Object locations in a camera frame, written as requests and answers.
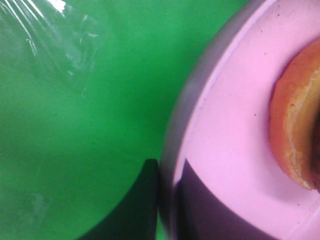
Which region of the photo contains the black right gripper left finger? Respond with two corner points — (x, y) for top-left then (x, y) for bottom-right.
(79, 159), (159, 240)

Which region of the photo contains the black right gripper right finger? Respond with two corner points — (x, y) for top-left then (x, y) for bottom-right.
(175, 160), (274, 240)

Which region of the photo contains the pink round plate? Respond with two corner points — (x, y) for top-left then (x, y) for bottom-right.
(160, 0), (320, 240)

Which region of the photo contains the burger with lettuce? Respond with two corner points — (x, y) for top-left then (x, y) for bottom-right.
(268, 39), (320, 190)

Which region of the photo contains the clear plastic film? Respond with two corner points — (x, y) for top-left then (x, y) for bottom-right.
(0, 0), (103, 95)

